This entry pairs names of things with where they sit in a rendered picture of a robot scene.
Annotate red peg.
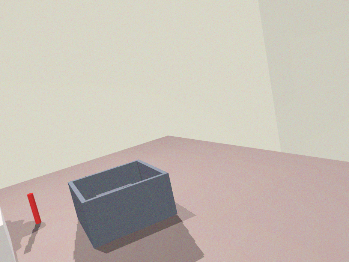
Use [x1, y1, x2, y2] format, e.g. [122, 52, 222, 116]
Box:
[27, 193, 42, 224]

